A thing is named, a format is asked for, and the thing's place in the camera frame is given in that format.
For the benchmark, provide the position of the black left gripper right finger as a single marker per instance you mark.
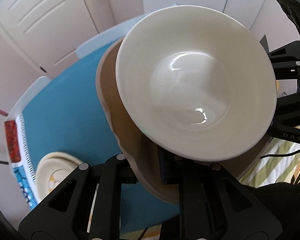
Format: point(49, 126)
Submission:
point(213, 203)

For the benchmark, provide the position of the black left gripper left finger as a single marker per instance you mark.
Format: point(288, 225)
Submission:
point(85, 205)

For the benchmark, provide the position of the white duck cartoon plate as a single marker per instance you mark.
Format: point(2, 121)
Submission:
point(52, 169)

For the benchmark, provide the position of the brown flower-shaped plate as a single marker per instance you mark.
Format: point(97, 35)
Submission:
point(142, 153)

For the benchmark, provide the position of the large white bowl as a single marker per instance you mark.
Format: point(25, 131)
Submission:
point(196, 82)

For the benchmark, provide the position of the striped green bedsheet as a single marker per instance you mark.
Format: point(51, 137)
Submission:
point(280, 163)

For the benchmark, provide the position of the red blue snack packet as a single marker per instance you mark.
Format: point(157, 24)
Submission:
point(17, 163)

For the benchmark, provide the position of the blue patterned tablecloth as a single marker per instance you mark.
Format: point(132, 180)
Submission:
point(66, 116)

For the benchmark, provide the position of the white panel door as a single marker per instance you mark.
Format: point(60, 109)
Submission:
point(46, 33)

